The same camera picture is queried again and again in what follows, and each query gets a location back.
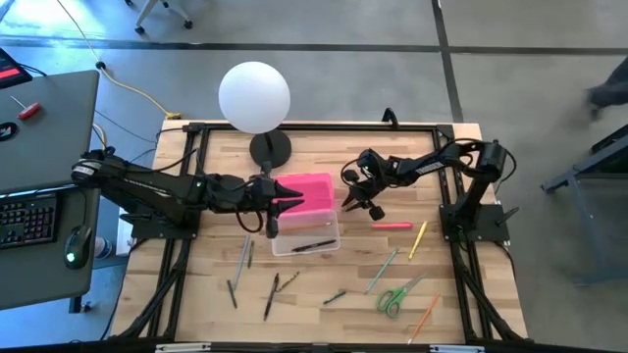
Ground white globe lamp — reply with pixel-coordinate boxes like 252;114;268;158
218;61;292;170

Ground office chair base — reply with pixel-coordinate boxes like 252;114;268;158
125;0;193;35

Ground orange pencil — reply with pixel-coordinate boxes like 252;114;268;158
407;292;441;345

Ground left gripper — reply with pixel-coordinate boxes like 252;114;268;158
242;161;306;240

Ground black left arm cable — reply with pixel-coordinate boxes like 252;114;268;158
234;208;265;235

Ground yellow floor cable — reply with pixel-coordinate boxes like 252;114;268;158
56;0;183;122

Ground silver frame bracket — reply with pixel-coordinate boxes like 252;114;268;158
430;344;486;353
155;342;212;353

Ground black marker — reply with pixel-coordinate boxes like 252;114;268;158
291;238;338;253

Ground person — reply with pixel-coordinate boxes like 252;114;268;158
586;56;628;122

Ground black floor cable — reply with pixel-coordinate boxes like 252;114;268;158
92;110;158;166

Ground black keyboard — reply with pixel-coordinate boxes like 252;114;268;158
0;193;59;251

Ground black aluminium table frame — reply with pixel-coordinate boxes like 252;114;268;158
110;121;529;353

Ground grey desk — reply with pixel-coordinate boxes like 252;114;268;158
0;183;102;311

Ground green Crayola crayon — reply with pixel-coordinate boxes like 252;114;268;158
277;271;301;294

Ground white box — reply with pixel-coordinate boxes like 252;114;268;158
116;208;136;257

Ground blue-legged workbench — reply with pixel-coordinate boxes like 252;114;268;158
541;125;628;285

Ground black computer mouse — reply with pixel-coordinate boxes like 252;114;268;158
63;224;93;271

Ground red-screen tablet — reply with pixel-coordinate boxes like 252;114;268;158
0;47;33;90

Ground pink and clear supply box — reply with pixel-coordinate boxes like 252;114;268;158
271;172;341;257

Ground red-handled screwdriver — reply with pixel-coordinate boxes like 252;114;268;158
9;95;42;121

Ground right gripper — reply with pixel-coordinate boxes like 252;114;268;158
341;169;390;222

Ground green-handled scissors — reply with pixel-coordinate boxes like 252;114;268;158
376;274;427;319

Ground teal pencil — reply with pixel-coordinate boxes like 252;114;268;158
364;247;399;295

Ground black pen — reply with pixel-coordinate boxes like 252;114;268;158
263;273;281;323

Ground yellow highlighter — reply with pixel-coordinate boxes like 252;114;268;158
408;220;429;261

